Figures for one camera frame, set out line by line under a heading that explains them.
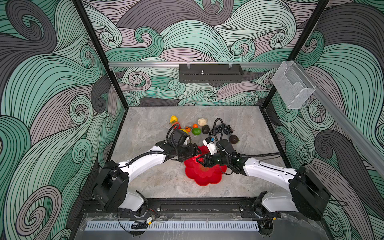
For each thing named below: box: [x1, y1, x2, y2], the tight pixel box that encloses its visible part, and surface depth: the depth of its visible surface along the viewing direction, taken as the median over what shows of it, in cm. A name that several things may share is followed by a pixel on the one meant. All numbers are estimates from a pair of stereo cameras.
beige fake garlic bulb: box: [197, 118, 207, 126], surface depth 106 cm
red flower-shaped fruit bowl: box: [184, 145, 228, 186], surface depth 84 cm
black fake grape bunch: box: [209, 124, 235, 136], surface depth 105 cm
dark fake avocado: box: [201, 125, 210, 135], surface depth 105 cm
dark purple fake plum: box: [229, 134, 239, 145], surface depth 97 cm
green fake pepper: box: [191, 128, 202, 136], surface depth 104 cm
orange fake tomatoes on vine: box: [185, 123, 199, 133], surface depth 106 cm
